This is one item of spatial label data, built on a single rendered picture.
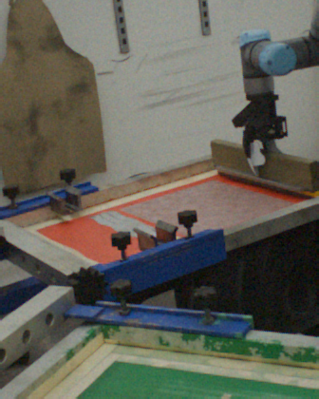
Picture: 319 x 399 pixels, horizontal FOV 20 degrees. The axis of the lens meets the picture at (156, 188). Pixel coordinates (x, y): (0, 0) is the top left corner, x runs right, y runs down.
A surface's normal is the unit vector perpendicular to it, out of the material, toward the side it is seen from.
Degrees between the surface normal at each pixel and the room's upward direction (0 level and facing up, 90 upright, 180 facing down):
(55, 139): 91
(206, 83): 90
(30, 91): 87
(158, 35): 90
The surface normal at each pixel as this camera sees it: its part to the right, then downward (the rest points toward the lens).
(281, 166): -0.83, 0.29
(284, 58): 0.29, 0.24
